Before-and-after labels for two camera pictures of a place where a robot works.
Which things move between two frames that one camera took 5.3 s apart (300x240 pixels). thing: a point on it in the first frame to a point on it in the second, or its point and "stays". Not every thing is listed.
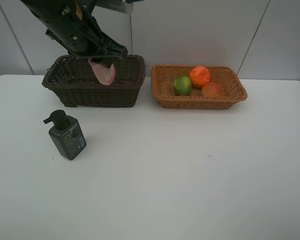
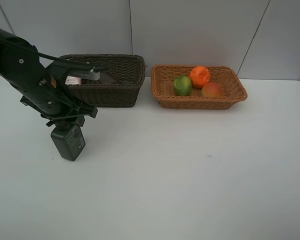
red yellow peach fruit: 211,89 stays
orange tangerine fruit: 199,76 stays
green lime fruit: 182,86 stays
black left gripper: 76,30 to 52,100
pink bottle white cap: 105,75 to 73,80
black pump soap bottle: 66,133 stays
